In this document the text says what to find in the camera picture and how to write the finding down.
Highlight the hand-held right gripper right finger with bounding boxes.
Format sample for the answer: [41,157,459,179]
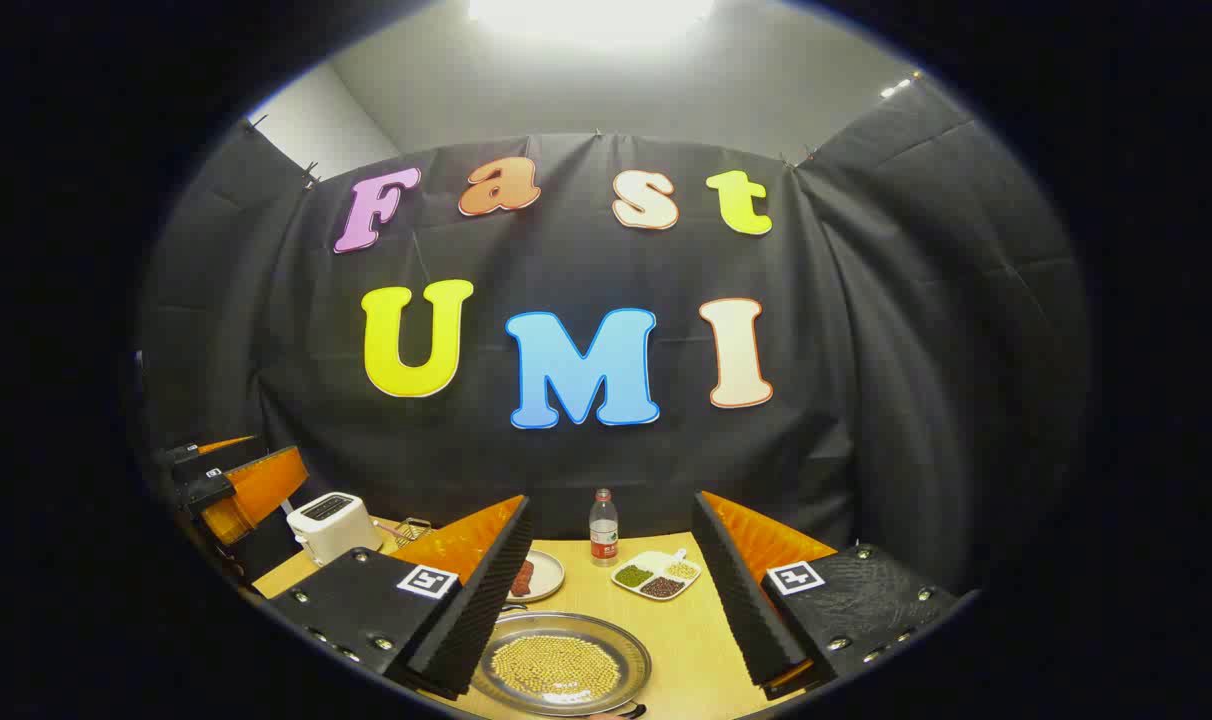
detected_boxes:
[691,490,964,701]

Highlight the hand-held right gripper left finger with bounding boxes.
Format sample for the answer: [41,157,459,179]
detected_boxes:
[266,493,533,701]

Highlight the white divided dish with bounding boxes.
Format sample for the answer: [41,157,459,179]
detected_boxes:
[611,548,703,601]

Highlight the pile of yellow soybeans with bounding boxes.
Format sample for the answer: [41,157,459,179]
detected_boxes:
[491,635,623,699]

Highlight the white toaster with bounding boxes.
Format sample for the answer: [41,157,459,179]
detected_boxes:
[286,491,385,568]

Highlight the black backdrop cloth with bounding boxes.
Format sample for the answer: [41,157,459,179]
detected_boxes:
[136,75,1092,601]

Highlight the steel pot with black handle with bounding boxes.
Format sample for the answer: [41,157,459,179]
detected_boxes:
[469,603,655,720]

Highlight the white round plate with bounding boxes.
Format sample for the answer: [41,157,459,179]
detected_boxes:
[506,549,567,603]

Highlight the clear bottle with red label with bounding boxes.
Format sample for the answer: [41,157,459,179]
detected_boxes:
[589,488,620,568]

